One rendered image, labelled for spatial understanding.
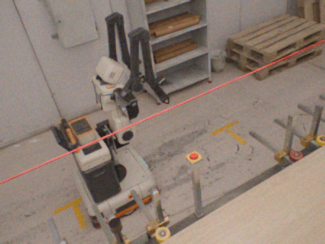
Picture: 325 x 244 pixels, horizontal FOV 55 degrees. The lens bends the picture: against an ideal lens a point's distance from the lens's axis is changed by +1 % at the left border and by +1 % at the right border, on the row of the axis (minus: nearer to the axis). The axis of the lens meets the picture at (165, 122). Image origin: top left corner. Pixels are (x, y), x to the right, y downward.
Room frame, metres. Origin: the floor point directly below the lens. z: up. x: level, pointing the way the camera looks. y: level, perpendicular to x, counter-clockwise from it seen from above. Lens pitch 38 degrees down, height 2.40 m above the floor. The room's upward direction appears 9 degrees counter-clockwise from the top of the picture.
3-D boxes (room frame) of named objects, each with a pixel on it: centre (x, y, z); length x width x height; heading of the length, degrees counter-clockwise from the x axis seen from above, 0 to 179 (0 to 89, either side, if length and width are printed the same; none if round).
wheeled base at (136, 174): (2.08, 0.57, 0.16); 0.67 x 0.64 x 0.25; 114
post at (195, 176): (1.20, -0.12, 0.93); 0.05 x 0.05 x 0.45; 25
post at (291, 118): (1.51, -0.79, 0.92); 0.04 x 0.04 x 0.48; 25
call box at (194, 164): (1.20, -0.12, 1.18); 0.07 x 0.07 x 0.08; 25
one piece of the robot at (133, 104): (2.20, 0.31, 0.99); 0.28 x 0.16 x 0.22; 24
